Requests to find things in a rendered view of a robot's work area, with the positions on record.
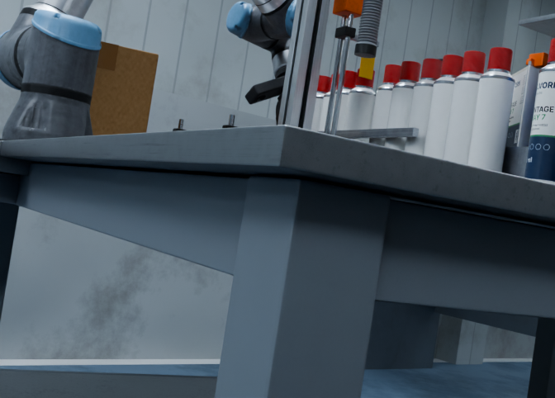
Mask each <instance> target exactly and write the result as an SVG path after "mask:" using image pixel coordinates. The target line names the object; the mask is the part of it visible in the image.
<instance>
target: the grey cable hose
mask: <svg viewBox="0 0 555 398"><path fill-rule="evenodd" d="M382 2H383V0H363V6H362V8H363V9H362V12H361V13H362V15H361V17H360V19H361V21H360V22H361V23H359V25H360V26H359V29H358V30H359V32H358V33H359V34H358V40H357V42H358V43H357V44H356V45H355V51H354V54H355V55H356V56H358V57H362V58H370V59H371V58H375V57H376V53H377V46H376V44H377V42H376V41H377V38H378V37H377V36H378V32H379V31H378V30H379V28H378V27H379V24H380V19H381V13H382V12H381V10H382V4H383V3H382Z"/></svg>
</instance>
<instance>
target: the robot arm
mask: <svg viewBox="0 0 555 398"><path fill-rule="evenodd" d="M252 1H253V2H254V4H255V5H256V6H257V7H254V6H253V5H252V4H251V3H250V4H248V3H246V2H237V3H236V4H235V5H234V6H233V7H232V8H231V9H230V11H229V13H228V17H227V19H226V26H227V29H228V31H229V32H230V33H232V34H234V35H236V36H238V37H239V38H240V39H241V38H242V39H244V40H247V41H248V42H250V43H252V44H254V45H257V46H259V47H261V48H263V49H265V50H268V51H270V52H271V55H272V62H273V72H274V77H275V79H272V80H269V81H267V82H263V83H258V84H255V85H254V86H253V87H252V88H251V89H250V90H249V91H248V92H247V94H246V95H245V98H246V100H247V101H248V103H249V104H254V103H256V102H261V101H264V100H267V99H269V98H272V97H276V96H279V95H280V96H279V97H278V98H277V99H278V102H277V105H276V121H277V125H278V117H279V112H280V106H281V100H282V90H283V85H284V79H285V74H286V68H287V58H288V53H289V47H290V42H291V36H292V27H293V21H294V16H295V10H296V0H252ZM92 2H93V0H38V1H37V3H36V4H34V5H30V6H25V7H23V8H22V10H21V12H20V14H19V16H18V17H17V19H16V21H15V22H14V24H13V26H12V28H11V30H9V31H5V32H4V33H2V34H1V35H0V79H1V80H2V81H3V82H4V83H5V84H6V85H8V86H9V87H11V88H15V89H17V90H21V94H20V97H19V100H18V102H17V104H16V105H15V107H14V109H13V111H12V113H11V115H10V116H9V118H8V120H7V122H6V124H5V126H4V127H3V130H2V139H6V140H31V139H46V138H60V137H75V136H90V135H93V129H92V123H91V118H90V105H91V100H92V94H93V86H94V81H95V76H96V71H97V62H98V56H99V51H100V49H101V48H102V44H101V39H102V30H101V28H100V27H99V26H98V25H96V24H94V23H92V22H90V21H86V20H84V19H83V18H84V16H85V14H86V12H87V11H88V9H89V7H90V5H91V4H92Z"/></svg>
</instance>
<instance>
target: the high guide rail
mask: <svg viewBox="0 0 555 398"><path fill-rule="evenodd" d="M418 134H419V129H418V128H415V127H409V128H388V129H366V130H337V131H336V135H337V136H340V137H344V138H348V139H361V138H398V137H418Z"/></svg>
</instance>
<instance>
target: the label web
mask: <svg viewBox="0 0 555 398"><path fill-rule="evenodd" d="M527 70H528V66H527V67H525V68H523V69H521V70H520V71H518V72H517V73H514V74H512V75H511V76H512V77H513V78H514V80H515V88H514V94H513V100H512V105H511V111H510V122H509V128H508V134H507V140H506V146H505V147H516V145H517V147H520V146H529V139H530V133H531V127H532V121H533V115H534V104H535V98H536V92H537V86H538V76H539V70H540V69H537V68H535V67H533V66H531V65H529V70H528V75H527ZM526 76H527V81H526ZM525 82H526V87H525ZM524 88H525V92H524ZM523 99H524V104H523ZM522 105H523V110H522ZM521 111H522V116H521ZM520 116H521V121H520ZM519 122H520V127H519ZM518 133H519V138H518ZM517 139H518V144H517Z"/></svg>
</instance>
